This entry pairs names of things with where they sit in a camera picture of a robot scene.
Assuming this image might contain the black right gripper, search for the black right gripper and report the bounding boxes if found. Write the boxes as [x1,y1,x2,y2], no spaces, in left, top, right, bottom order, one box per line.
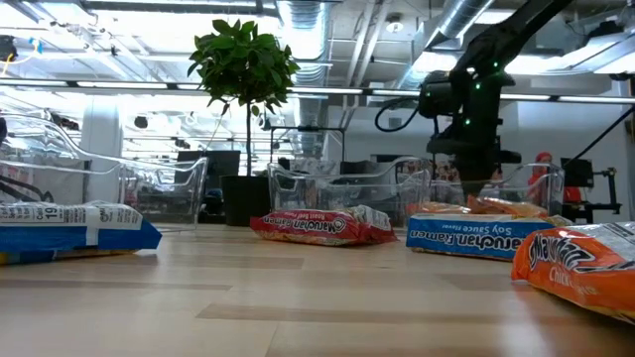
[426,134,522,199]

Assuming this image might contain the orange Maruchan noodle pack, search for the orange Maruchan noodle pack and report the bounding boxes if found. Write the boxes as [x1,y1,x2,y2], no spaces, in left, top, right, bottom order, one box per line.
[510,221,635,326]
[406,200,472,217]
[465,195,552,219]

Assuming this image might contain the blue Maruchan noodle pack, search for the blue Maruchan noodle pack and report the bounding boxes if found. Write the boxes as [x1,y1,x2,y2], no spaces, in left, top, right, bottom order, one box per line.
[0,199,164,265]
[405,212,574,263]

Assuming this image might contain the red Maruchan noodle pack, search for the red Maruchan noodle pack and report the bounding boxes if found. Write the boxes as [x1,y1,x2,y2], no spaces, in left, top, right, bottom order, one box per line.
[249,204,399,248]

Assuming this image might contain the clear plastic bin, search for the clear plastic bin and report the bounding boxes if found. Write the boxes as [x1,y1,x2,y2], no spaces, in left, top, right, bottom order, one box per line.
[0,112,209,234]
[421,162,567,224]
[266,157,431,227]

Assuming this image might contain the person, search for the person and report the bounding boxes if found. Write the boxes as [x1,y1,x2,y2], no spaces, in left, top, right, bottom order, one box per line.
[526,151,556,202]

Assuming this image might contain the black monitor on stand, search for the black monitor on stand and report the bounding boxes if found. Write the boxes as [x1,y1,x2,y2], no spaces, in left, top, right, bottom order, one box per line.
[560,157,624,224]

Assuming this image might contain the green leafy plant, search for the green leafy plant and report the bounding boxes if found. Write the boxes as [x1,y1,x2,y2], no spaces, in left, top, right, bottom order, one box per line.
[187,18,302,178]

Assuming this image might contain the long ceiling light strip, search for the long ceiling light strip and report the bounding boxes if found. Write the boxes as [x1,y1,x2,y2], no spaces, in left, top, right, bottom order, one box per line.
[0,78,635,105]

